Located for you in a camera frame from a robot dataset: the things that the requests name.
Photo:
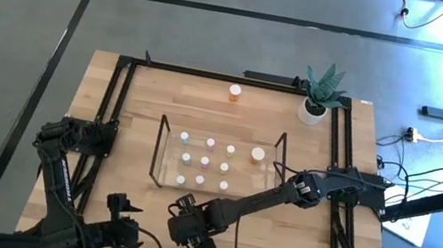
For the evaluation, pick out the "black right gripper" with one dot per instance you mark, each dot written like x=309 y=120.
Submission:
x=190 y=227

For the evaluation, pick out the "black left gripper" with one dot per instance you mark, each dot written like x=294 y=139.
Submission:
x=117 y=235

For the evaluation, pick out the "pink cups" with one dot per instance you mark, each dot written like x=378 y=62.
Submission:
x=199 y=179

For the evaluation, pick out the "pink medicine bottle white cap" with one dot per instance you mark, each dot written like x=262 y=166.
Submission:
x=205 y=161

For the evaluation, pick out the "yellow cups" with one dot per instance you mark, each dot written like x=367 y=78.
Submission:
x=224 y=167

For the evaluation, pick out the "small pink cup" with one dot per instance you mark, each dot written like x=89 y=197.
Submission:
x=210 y=142

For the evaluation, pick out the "green cups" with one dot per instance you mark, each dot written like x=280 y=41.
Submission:
x=184 y=137

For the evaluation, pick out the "orange cup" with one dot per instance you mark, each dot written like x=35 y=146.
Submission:
x=257 y=154

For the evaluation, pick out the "orange medicine bottle white cap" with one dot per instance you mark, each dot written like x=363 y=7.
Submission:
x=234 y=90

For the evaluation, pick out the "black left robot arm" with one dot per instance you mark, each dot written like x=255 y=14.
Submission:
x=57 y=187

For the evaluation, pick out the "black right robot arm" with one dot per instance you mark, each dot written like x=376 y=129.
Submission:
x=282 y=193

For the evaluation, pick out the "snake plant in white pot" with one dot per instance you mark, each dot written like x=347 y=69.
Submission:
x=312 y=112

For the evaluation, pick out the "white paper sheet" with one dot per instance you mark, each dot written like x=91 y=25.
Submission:
x=411 y=230

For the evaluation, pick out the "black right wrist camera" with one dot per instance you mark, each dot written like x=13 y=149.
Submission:
x=185 y=203

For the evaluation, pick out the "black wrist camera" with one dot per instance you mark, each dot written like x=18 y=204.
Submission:
x=185 y=203
x=117 y=202

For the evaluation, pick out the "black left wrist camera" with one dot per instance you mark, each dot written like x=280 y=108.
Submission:
x=117 y=202

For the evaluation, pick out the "wooden shelf black metal frame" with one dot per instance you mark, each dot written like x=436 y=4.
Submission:
x=217 y=177

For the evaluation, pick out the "black extrusion table frame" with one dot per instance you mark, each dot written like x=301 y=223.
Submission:
x=211 y=75

